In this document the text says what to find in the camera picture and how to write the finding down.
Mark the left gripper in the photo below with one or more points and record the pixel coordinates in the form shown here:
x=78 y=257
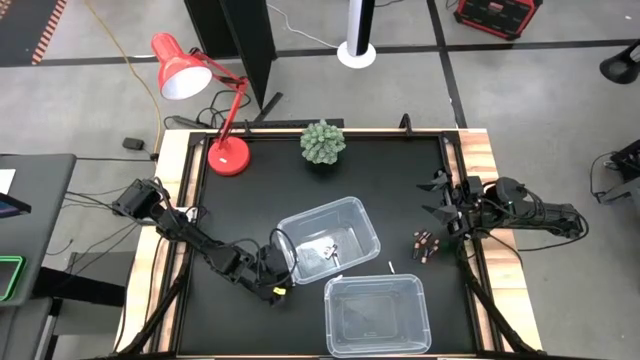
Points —
x=274 y=270

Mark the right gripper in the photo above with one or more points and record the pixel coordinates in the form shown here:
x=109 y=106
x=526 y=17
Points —
x=469 y=206

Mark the clear plastic storage bin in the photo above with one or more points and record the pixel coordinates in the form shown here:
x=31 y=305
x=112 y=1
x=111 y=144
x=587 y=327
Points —
x=345 y=225
x=375 y=315

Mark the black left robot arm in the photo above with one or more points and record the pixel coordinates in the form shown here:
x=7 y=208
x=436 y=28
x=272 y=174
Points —
x=195 y=240

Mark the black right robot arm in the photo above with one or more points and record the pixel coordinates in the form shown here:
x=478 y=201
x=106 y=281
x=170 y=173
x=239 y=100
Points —
x=545 y=220

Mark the green artificial potted plant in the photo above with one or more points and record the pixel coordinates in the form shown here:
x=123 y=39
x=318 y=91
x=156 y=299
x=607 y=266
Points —
x=322 y=142

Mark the white black pole stand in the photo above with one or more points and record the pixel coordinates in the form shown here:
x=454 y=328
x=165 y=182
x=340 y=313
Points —
x=356 y=55

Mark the red black equipment case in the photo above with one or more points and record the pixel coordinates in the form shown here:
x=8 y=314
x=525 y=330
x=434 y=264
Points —
x=495 y=20

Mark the black power adapter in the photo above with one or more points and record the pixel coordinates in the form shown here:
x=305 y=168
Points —
x=133 y=144

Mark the black round stand base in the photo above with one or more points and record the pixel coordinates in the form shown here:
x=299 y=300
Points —
x=620 y=67

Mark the red desk lamp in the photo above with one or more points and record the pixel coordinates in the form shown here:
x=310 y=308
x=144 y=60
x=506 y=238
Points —
x=177 y=67

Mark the black partition panel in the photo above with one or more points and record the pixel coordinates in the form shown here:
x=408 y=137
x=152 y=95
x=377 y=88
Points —
x=235 y=25

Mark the grey desk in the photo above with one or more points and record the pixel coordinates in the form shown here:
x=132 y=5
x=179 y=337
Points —
x=40 y=210

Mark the dark tablet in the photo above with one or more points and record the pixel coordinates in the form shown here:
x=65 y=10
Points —
x=12 y=206

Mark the white paper sheet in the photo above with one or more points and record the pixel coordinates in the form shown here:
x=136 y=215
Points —
x=6 y=181

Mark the black mat orange striped edge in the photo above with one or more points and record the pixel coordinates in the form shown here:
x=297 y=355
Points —
x=25 y=30

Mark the black table frame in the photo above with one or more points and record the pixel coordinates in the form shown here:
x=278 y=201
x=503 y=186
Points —
x=375 y=134

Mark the black equipment frame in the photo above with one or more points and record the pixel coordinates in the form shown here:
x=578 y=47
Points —
x=627 y=160

